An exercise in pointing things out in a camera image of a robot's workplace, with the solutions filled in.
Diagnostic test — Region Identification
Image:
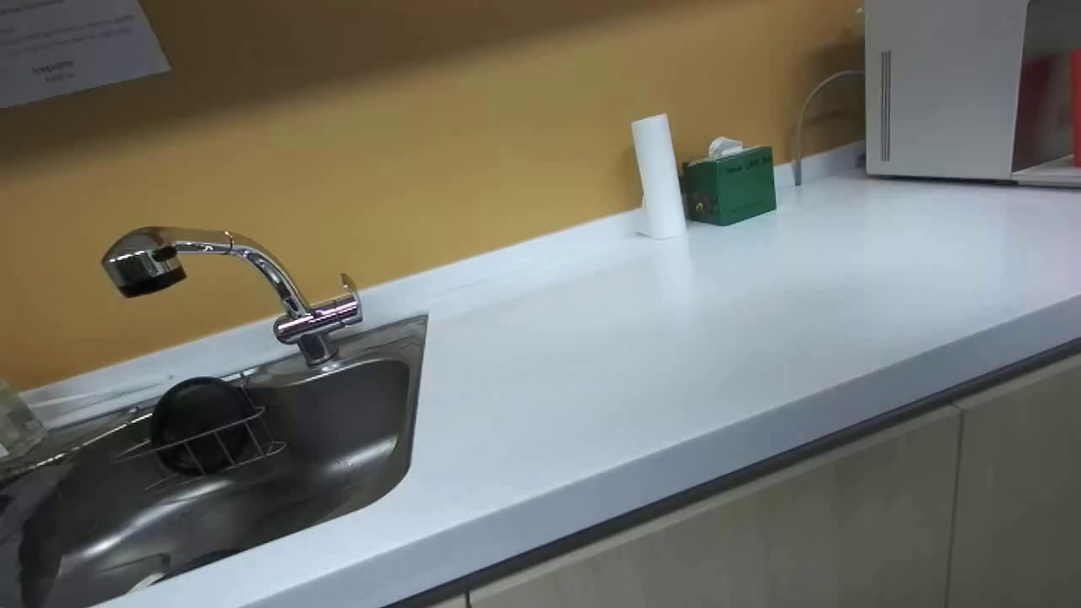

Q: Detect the beige cabinet door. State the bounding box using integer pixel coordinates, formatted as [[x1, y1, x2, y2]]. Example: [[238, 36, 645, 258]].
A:
[[469, 413, 959, 608]]

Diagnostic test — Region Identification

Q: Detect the grey curved cable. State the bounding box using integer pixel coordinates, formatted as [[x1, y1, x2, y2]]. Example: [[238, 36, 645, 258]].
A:
[[790, 67, 867, 190]]

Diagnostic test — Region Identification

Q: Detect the white paper wall notice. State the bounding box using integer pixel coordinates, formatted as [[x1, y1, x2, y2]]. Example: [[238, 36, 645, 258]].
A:
[[0, 0, 167, 108]]

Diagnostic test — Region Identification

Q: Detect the black round sink strainer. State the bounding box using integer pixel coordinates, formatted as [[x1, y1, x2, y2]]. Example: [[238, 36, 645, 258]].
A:
[[153, 377, 256, 477]]

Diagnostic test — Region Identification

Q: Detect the green tissue box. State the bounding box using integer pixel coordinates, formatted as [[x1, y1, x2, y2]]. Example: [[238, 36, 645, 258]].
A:
[[681, 140, 778, 226]]

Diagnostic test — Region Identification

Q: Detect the stainless steel sink basin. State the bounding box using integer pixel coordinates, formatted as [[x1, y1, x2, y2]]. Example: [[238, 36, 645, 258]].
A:
[[0, 319, 425, 608]]

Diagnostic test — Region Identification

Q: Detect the white water dispenser appliance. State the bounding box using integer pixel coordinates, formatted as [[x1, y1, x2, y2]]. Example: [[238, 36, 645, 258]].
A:
[[864, 0, 1081, 190]]

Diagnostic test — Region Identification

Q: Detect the chrome sink faucet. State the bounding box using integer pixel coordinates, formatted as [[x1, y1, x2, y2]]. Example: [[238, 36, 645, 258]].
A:
[[102, 226, 365, 368]]

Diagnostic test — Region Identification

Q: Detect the wire sink rack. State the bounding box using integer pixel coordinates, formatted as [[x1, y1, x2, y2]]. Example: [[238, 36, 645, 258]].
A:
[[114, 405, 284, 477]]

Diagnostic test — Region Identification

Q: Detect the white paper towel roll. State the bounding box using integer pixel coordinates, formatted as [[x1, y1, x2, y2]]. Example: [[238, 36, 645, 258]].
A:
[[630, 115, 686, 240]]

